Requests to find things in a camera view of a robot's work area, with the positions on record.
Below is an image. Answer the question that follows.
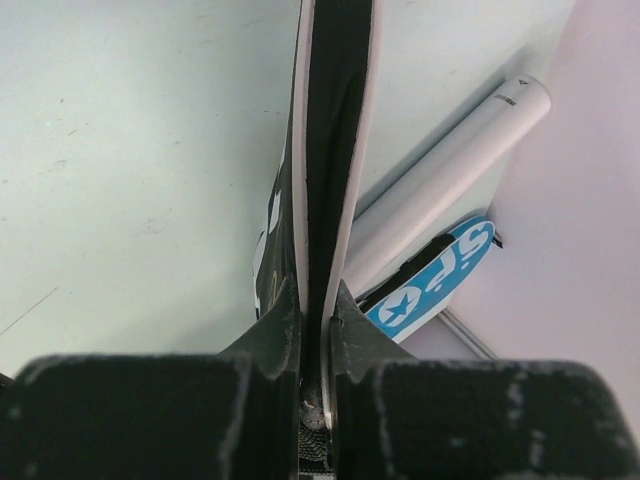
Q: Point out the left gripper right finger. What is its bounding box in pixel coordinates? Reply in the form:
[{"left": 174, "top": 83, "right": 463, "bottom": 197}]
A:
[{"left": 330, "top": 287, "right": 639, "bottom": 479}]

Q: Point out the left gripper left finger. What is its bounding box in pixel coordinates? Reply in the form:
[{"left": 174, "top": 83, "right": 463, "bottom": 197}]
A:
[{"left": 1, "top": 285, "right": 301, "bottom": 479}]

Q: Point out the blue racket bag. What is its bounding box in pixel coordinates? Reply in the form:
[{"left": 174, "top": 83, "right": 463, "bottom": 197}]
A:
[{"left": 359, "top": 215, "right": 495, "bottom": 344}]

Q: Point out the black racket bag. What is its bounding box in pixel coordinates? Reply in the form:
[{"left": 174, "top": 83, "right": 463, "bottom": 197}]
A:
[{"left": 253, "top": 1, "right": 377, "bottom": 479}]

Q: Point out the white shuttlecock tube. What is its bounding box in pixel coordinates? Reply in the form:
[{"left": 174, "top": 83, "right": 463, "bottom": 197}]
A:
[{"left": 343, "top": 75, "right": 551, "bottom": 298}]

